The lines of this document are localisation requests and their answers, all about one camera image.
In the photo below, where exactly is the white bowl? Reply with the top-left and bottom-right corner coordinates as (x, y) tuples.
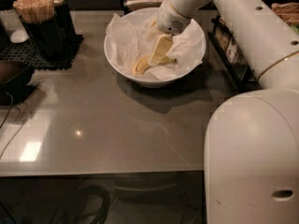
(103, 7), (206, 89)

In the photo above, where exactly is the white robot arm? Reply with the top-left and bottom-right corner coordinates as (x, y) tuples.
(157, 0), (299, 224)

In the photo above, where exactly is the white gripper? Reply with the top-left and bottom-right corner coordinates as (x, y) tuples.
(148, 0), (191, 66)

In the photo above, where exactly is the black wire condiment rack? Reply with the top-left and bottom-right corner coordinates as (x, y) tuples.
(208, 16), (260, 91)

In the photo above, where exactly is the yellow banana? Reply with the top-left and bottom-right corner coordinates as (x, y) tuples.
(133, 55), (176, 75)

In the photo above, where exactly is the clear jar with lid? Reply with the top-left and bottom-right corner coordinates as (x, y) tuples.
(0, 0), (29, 44)

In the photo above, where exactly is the dark bottle with cork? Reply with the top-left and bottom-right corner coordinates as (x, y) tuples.
(54, 0), (77, 43)

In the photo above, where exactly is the black rubber mat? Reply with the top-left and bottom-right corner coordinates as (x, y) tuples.
(0, 35), (83, 70)

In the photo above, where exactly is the white paper liner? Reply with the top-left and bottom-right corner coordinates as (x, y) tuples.
(105, 12), (204, 81)

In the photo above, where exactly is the black cup of stir sticks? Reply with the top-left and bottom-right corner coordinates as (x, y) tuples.
(13, 0), (64, 59)

